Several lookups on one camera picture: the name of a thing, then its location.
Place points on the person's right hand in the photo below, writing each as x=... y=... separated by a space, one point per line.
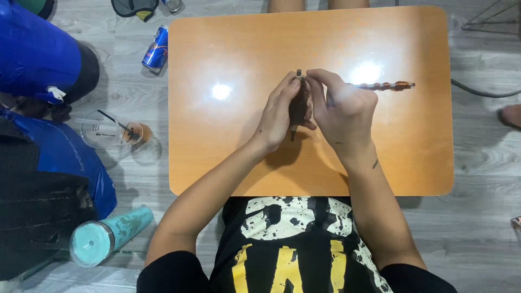
x=346 y=114

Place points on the person's left hand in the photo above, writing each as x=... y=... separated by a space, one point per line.
x=274 y=118

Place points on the brown ornamental pen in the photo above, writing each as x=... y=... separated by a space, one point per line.
x=299 y=108

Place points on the brown beaded pen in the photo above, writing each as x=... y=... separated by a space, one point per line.
x=384 y=86

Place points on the black printed t-shirt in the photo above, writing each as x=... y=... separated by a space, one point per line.
x=297 y=248

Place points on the blue drink can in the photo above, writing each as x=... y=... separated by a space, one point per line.
x=156 y=49

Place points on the silver drink can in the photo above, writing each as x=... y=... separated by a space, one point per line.
x=172 y=4

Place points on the black straw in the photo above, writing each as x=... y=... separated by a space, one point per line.
x=116 y=123

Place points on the clear plastic cup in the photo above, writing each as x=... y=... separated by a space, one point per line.
x=106 y=130

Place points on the grey and black cap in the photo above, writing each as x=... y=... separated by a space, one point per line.
x=134 y=8

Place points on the teal tumbler with lid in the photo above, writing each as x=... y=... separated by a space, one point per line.
x=110 y=236

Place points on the blue plastic bag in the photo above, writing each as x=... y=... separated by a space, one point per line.
x=69 y=158

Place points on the blue and black helmet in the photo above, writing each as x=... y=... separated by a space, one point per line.
x=38 y=53

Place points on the black backpack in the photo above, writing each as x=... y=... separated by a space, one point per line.
x=36 y=219

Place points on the green and black object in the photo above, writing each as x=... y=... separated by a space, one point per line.
x=36 y=6

